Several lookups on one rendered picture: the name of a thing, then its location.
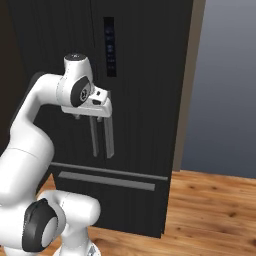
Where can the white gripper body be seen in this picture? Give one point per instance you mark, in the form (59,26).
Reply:
(87,109)

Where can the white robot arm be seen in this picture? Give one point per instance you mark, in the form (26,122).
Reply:
(26,156)

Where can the black fridge door with display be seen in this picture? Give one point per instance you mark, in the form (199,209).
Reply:
(150,83)

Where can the black fridge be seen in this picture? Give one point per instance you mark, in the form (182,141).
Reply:
(140,175)

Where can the black fridge door plain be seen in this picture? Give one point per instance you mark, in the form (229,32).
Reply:
(50,36)

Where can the beige fridge housing panel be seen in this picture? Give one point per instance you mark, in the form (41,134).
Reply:
(188,83)

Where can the black fridge drawer front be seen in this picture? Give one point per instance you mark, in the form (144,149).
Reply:
(133,210)

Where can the dark brown cupboard side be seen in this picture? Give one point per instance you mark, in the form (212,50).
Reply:
(8,66)

